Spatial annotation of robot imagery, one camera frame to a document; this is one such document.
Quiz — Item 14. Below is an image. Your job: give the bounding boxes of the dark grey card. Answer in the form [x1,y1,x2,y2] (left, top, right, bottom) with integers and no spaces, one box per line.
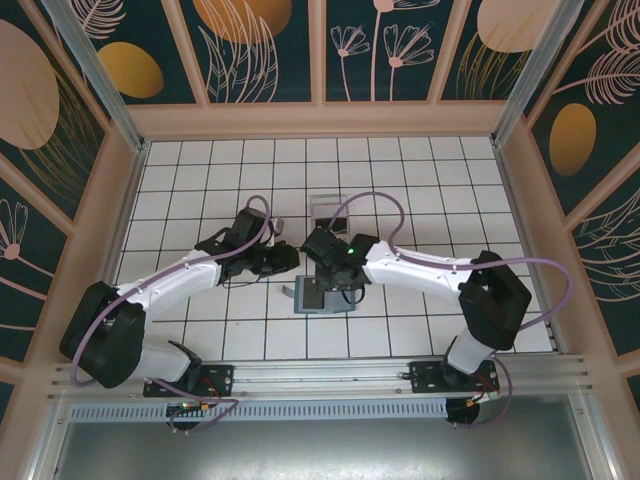
[301,278,326,311]

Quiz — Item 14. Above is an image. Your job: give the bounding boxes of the white card pink print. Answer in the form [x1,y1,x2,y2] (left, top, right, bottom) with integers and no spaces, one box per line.
[311,198,347,218]

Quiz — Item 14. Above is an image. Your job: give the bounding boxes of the small clear plastic box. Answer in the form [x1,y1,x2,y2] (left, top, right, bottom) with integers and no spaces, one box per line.
[308,194,351,237]

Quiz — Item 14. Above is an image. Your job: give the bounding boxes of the grey metal sheet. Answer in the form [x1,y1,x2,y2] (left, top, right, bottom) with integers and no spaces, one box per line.
[29,394,619,480]

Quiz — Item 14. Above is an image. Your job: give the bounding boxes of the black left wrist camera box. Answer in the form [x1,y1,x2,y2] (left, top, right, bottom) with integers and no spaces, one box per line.
[232,207,286,251]

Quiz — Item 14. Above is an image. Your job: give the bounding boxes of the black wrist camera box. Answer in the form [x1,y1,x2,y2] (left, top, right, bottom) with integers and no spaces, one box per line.
[299,227,347,271]
[232,207,286,251]

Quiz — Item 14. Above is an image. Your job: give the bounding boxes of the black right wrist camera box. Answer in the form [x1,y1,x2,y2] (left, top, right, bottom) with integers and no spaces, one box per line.
[299,227,347,271]

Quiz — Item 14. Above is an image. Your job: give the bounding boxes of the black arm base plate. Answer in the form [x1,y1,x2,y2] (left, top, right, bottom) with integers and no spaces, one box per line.
[408,359,501,396]
[143,364,236,399]

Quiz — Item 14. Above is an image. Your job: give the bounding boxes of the red and black wires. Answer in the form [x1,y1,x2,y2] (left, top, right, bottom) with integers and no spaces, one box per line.
[467,372,501,407]
[197,377,224,414]

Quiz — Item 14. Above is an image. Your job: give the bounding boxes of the slotted grey cable duct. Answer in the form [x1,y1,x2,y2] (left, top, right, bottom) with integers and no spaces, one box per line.
[67,398,450,422]

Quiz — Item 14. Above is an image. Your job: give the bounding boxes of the aluminium table edge rail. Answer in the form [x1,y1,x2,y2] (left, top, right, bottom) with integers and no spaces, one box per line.
[492,142,561,354]
[78,142,150,364]

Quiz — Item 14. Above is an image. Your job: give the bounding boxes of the wall panel pink flowers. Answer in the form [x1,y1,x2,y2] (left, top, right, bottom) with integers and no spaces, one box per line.
[319,0,471,105]

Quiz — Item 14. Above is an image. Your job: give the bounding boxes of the wall panel orange circle leaves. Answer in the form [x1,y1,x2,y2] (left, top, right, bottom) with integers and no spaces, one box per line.
[178,0,324,105]

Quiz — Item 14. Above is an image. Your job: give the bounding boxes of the wall panel small yellow oval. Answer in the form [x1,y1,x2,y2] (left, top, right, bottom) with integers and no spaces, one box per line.
[74,0,210,107]

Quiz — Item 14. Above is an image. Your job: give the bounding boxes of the aluminium frame post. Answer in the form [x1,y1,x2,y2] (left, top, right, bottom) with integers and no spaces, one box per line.
[41,0,149,154]
[491,0,577,147]

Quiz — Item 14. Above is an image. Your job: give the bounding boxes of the wall panel single flower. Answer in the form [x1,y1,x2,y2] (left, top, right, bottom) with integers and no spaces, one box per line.
[0,152,71,364]

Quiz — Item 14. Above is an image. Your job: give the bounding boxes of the wall panel pale circle stems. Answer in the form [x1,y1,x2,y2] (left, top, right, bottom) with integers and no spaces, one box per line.
[438,0,569,104]

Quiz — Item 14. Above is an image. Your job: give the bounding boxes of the wall panel pink leaves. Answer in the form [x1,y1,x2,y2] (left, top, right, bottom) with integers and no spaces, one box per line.
[567,187,640,359]

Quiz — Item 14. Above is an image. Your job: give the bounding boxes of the wall panel oval and fern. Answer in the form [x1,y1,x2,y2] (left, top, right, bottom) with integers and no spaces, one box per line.
[522,0,640,219]

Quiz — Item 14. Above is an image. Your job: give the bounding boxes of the wall panel large pale oval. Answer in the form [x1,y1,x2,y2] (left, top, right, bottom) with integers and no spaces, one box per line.
[0,0,114,229]

